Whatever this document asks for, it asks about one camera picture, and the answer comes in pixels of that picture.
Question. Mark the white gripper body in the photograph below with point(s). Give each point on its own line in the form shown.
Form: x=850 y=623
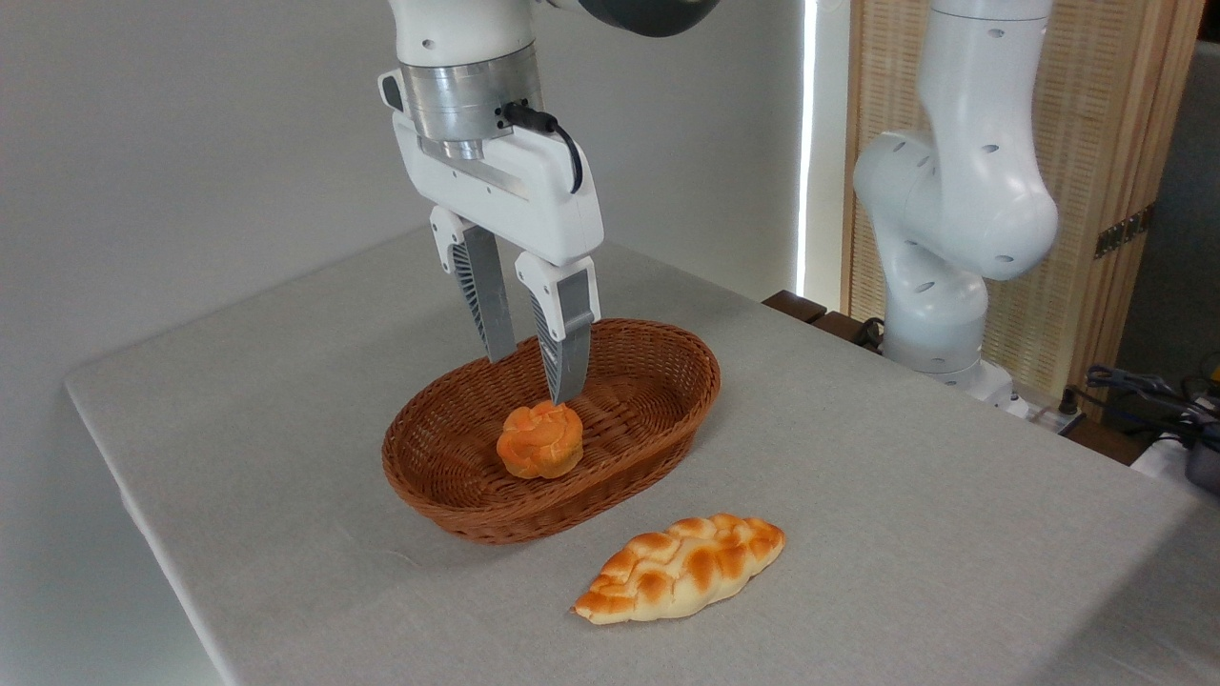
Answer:
x=543 y=214

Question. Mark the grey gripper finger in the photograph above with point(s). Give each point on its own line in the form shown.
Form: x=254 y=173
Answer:
x=567 y=343
x=484 y=286

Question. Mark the long braided bread loaf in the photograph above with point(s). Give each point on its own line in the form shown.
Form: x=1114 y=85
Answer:
x=677 y=572

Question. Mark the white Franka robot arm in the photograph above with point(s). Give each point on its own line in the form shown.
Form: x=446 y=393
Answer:
x=457 y=29

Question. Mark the round orange bun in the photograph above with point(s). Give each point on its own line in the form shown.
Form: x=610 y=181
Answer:
x=538 y=443

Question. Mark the brown oval wicker basket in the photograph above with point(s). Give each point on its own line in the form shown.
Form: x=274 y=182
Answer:
x=448 y=505

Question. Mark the dark wooden furniture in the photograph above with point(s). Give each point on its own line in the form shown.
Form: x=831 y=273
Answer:
x=796 y=305

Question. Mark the grey tablecloth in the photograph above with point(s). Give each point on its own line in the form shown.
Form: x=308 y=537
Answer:
x=905 y=534

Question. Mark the white power strip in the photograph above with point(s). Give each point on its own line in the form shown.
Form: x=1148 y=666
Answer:
x=1044 y=417

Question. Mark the bamboo folding screen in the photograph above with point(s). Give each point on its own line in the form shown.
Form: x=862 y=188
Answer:
x=1096 y=114

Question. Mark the black screen hinge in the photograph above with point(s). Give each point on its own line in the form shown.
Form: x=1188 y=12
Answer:
x=1125 y=232

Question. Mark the grey device box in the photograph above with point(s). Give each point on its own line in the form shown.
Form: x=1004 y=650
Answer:
x=1206 y=467

